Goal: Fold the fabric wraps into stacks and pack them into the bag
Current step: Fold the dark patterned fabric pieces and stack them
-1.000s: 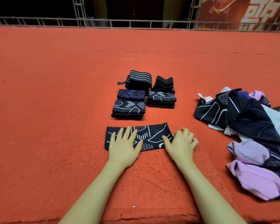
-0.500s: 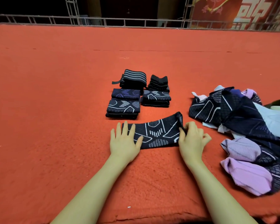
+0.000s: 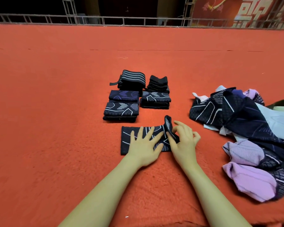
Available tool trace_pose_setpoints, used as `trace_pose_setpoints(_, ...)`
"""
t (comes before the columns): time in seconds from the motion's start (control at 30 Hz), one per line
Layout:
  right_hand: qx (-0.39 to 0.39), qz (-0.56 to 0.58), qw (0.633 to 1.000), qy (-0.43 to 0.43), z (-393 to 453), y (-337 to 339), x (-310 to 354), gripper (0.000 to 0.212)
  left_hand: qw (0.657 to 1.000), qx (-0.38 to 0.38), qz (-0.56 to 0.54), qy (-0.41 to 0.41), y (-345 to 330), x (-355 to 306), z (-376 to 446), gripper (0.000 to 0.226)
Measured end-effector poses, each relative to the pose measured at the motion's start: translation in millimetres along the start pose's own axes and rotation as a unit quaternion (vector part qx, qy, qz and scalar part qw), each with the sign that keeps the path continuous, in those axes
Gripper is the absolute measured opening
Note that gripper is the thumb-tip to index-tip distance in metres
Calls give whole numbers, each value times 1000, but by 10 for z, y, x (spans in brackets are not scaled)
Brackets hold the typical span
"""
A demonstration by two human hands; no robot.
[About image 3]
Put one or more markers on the single plain navy sock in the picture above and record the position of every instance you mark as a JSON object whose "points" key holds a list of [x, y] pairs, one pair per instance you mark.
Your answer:
{"points": [[155, 107]]}

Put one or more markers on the single black grey-heeled sock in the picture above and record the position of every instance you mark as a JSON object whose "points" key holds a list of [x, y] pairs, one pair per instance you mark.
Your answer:
{"points": [[155, 104]]}

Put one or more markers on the red banner with white print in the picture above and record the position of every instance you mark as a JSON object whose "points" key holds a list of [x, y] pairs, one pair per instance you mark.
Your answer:
{"points": [[217, 9]]}

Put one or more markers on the single black white-patterned sock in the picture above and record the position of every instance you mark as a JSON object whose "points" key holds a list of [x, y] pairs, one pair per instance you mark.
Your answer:
{"points": [[120, 118], [120, 107], [125, 137]]}

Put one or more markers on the person's right hand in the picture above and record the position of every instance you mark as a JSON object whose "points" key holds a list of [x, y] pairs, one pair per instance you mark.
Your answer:
{"points": [[184, 146]]}

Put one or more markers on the grey metal railing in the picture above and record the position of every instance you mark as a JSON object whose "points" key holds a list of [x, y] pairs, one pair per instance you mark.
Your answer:
{"points": [[38, 19]]}

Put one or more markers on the heap of dark patterned socks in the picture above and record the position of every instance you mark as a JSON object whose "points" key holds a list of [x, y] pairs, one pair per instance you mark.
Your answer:
{"points": [[236, 120]]}

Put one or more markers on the person's left forearm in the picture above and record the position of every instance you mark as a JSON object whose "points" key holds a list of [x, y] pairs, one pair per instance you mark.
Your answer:
{"points": [[102, 198]]}

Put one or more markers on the dark brown door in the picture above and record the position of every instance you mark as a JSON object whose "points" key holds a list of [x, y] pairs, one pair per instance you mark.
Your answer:
{"points": [[128, 7]]}

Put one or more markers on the single black grey-striped sock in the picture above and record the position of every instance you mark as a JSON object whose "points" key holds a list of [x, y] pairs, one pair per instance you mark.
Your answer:
{"points": [[156, 96]]}

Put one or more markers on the person's right forearm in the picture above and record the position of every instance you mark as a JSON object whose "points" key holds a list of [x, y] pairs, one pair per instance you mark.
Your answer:
{"points": [[213, 201]]}

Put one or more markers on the grey metal truss tower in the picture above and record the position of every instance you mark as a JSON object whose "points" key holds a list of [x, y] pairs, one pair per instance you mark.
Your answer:
{"points": [[188, 11], [69, 10]]}

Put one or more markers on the person's left hand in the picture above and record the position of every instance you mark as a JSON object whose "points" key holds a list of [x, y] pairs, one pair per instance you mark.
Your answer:
{"points": [[143, 149]]}

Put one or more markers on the single navy blue-lined sock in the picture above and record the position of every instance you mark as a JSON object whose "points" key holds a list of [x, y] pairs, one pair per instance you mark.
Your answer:
{"points": [[124, 95]]}

